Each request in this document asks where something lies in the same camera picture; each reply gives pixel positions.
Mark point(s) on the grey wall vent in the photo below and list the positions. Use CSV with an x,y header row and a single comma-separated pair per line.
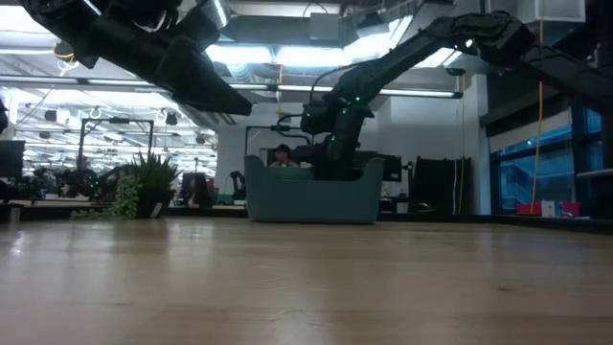
x,y
285,118

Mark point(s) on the teal plastic tub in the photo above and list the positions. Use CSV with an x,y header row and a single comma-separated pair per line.
x,y
311,201

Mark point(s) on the large glass window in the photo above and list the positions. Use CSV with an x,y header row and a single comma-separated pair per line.
x,y
527,177

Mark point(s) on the black tall panel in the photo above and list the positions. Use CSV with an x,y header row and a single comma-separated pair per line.
x,y
436,187

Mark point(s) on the red box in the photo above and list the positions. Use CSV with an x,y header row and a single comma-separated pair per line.
x,y
527,209
571,209

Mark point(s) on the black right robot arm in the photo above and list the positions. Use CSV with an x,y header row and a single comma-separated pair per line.
x,y
392,67

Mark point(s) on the round ceiling dome fixture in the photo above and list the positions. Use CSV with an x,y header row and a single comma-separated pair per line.
x,y
64,52

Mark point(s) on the green artificial potted plant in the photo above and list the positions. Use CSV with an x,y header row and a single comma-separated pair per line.
x,y
153,184

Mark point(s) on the white box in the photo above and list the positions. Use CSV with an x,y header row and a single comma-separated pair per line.
x,y
548,208

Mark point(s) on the black computer monitor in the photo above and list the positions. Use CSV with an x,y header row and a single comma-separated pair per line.
x,y
392,167
12,158

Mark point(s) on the silver round air duct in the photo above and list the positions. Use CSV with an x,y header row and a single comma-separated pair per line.
x,y
222,12

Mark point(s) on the long white light bar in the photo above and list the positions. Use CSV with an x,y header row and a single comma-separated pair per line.
x,y
421,92

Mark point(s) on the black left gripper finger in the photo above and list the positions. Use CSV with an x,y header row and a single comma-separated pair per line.
x,y
206,81

